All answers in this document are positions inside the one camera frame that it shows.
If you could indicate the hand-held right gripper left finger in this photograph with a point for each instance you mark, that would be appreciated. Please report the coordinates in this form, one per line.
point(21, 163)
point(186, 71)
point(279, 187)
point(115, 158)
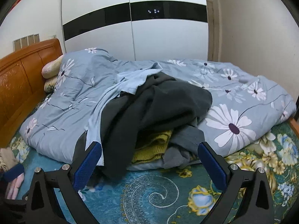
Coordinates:
point(86, 165)

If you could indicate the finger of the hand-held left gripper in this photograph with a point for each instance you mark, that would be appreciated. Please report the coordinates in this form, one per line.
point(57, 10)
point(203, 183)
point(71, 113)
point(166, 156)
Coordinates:
point(12, 172)

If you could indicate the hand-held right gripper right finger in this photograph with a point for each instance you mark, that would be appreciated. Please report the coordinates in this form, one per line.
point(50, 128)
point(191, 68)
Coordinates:
point(211, 163)

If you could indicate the light blue printed t-shirt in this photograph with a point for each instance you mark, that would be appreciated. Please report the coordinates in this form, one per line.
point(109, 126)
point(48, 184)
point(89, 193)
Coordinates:
point(130, 81)

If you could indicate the pink cloth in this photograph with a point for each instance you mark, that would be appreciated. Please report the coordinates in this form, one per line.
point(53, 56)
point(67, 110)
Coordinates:
point(15, 187)

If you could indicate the grey garment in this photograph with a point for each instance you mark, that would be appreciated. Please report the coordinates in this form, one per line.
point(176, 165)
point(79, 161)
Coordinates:
point(184, 140)

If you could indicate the blue floral quilt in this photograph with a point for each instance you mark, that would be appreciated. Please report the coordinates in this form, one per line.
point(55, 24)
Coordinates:
point(81, 107)

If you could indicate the yellow-green knit sweater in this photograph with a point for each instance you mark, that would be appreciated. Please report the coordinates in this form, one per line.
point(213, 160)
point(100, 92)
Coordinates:
point(151, 149)

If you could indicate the teal floral blanket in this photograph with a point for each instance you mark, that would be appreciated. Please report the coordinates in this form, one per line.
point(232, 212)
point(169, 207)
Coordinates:
point(144, 196)

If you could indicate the dark green garment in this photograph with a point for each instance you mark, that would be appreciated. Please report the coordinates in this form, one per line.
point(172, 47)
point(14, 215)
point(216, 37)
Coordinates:
point(163, 102)

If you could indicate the floral pillow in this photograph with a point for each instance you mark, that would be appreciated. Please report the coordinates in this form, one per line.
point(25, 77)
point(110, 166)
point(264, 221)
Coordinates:
point(52, 68)
point(50, 84)

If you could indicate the orange wooden headboard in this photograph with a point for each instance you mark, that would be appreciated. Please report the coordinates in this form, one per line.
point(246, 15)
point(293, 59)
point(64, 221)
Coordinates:
point(21, 81)

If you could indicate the white wardrobe with black stripe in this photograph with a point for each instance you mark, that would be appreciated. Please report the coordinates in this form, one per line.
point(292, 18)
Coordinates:
point(163, 35)

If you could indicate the beige wall switch panel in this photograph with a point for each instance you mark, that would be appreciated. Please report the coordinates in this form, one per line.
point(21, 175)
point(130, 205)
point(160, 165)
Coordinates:
point(30, 39)
point(36, 38)
point(24, 42)
point(16, 44)

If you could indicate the red wall sticker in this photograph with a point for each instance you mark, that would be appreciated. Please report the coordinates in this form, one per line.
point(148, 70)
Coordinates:
point(17, 2)

